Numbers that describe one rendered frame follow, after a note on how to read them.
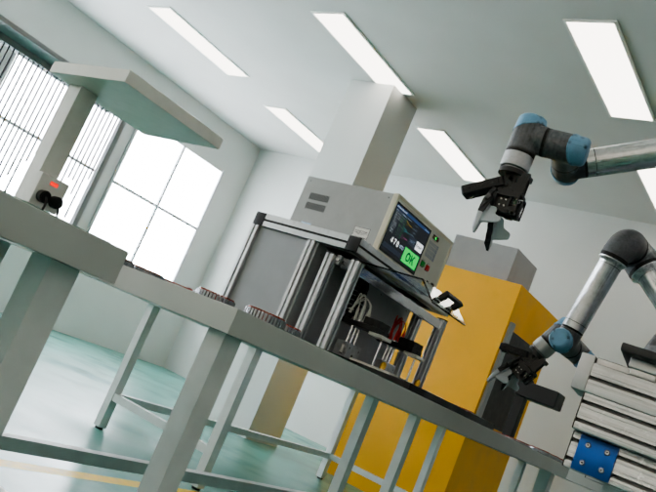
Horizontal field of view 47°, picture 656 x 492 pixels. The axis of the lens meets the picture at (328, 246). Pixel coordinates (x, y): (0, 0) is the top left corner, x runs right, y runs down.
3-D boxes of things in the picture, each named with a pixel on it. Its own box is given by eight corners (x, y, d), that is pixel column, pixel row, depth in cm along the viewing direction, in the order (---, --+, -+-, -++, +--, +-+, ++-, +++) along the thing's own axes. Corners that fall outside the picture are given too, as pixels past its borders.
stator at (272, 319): (244, 320, 196) (250, 307, 197) (284, 336, 195) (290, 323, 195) (236, 315, 185) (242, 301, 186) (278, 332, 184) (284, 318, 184)
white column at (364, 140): (276, 447, 652) (417, 108, 706) (245, 438, 618) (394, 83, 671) (236, 426, 683) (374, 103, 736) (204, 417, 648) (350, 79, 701)
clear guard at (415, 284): (465, 326, 234) (471, 307, 235) (432, 303, 215) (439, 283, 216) (380, 299, 254) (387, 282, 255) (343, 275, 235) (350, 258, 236)
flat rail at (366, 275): (439, 330, 275) (442, 322, 275) (354, 273, 227) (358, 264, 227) (436, 329, 275) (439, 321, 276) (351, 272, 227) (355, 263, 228)
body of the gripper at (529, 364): (518, 382, 264) (545, 359, 262) (503, 364, 269) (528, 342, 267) (525, 387, 270) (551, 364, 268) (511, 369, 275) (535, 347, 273)
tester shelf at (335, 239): (447, 317, 278) (452, 306, 279) (355, 252, 226) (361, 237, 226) (353, 287, 305) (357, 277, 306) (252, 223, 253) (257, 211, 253)
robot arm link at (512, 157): (502, 146, 192) (508, 160, 199) (495, 163, 191) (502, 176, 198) (530, 152, 188) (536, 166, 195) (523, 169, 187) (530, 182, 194)
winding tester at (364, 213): (433, 295, 272) (454, 242, 275) (375, 252, 238) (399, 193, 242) (348, 269, 296) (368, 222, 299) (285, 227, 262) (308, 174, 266)
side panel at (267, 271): (279, 339, 233) (320, 244, 238) (273, 337, 230) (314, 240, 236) (218, 314, 250) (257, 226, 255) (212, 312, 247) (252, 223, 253)
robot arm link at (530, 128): (551, 115, 189) (517, 107, 193) (536, 154, 188) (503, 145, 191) (552, 129, 197) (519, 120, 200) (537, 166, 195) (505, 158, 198)
